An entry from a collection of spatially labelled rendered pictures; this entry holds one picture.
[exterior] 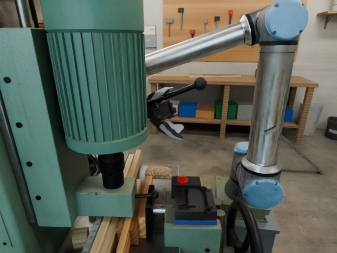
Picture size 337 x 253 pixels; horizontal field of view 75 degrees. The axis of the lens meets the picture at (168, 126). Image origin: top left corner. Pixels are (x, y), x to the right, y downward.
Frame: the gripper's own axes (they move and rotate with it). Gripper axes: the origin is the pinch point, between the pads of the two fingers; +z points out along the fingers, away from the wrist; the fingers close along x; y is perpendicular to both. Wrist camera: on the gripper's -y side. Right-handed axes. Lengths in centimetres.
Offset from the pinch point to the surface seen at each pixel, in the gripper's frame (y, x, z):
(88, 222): -29.4, 28.4, -23.2
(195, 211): -10.5, 18.1, 12.8
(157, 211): -15.3, 19.9, 2.9
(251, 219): 0.9, 26.3, 18.9
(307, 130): 290, 157, -93
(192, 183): -4.5, 17.2, 5.9
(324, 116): 340, 155, -88
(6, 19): -26.8, -30.2, -5.6
